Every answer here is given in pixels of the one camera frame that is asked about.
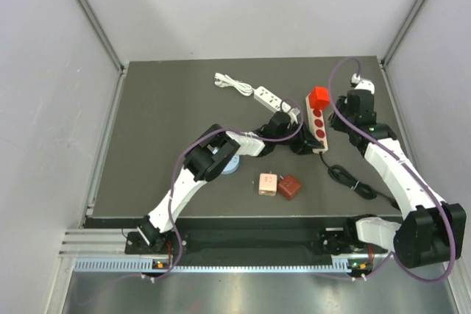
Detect brown cube plug adapter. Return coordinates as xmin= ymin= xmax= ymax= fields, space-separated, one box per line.
xmin=277 ymin=174 xmax=301 ymax=201

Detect white power strip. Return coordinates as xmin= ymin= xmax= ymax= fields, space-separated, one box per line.
xmin=253 ymin=86 xmax=291 ymax=113

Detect white coiled power cable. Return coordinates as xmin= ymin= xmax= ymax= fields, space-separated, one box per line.
xmin=213 ymin=72 xmax=258 ymax=97

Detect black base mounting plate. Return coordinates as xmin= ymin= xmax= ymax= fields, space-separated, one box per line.
xmin=124 ymin=228 xmax=383 ymax=255

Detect black power cable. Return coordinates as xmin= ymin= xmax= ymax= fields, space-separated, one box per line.
xmin=318 ymin=151 xmax=398 ymax=210

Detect purple cable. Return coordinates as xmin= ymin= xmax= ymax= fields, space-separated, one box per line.
xmin=327 ymin=57 xmax=457 ymax=284
xmin=168 ymin=99 xmax=305 ymax=280

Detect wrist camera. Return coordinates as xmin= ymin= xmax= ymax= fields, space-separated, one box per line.
xmin=280 ymin=102 xmax=300 ymax=123
xmin=350 ymin=74 xmax=375 ymax=95

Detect pink cube plug adapter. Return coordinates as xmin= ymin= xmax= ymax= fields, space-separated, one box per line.
xmin=258 ymin=173 xmax=278 ymax=196

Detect cream power strip red sockets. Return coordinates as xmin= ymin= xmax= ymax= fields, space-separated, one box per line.
xmin=305 ymin=96 xmax=328 ymax=154

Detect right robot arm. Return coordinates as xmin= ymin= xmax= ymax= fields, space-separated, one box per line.
xmin=329 ymin=89 xmax=467 ymax=268

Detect slotted cable duct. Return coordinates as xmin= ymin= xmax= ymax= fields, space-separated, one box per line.
xmin=74 ymin=257 xmax=369 ymax=274

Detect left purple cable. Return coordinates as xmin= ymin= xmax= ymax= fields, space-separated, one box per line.
xmin=168 ymin=99 xmax=305 ymax=280

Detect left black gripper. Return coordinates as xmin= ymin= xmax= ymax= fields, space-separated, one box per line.
xmin=273 ymin=120 xmax=322 ymax=154

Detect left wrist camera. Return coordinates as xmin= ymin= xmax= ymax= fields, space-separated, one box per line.
xmin=280 ymin=102 xmax=300 ymax=123

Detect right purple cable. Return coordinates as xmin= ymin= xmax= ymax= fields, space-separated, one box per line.
xmin=327 ymin=57 xmax=457 ymax=284

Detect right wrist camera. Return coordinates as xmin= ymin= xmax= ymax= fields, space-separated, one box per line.
xmin=350 ymin=74 xmax=375 ymax=95

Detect red cube plug adapter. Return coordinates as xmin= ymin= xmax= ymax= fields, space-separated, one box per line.
xmin=308 ymin=86 xmax=330 ymax=110

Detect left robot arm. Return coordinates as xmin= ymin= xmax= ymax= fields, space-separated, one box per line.
xmin=137 ymin=111 xmax=326 ymax=253

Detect round light blue socket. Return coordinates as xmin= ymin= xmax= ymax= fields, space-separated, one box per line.
xmin=222 ymin=155 xmax=240 ymax=175

